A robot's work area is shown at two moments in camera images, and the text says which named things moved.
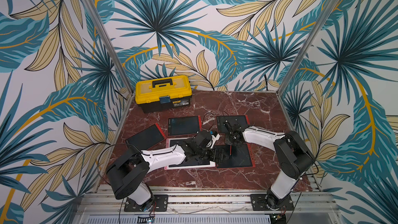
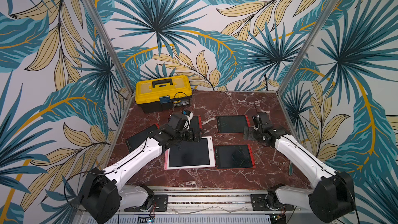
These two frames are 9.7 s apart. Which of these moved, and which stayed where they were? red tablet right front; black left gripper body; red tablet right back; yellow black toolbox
Moved: black left gripper body
Stayed: red tablet right front; red tablet right back; yellow black toolbox
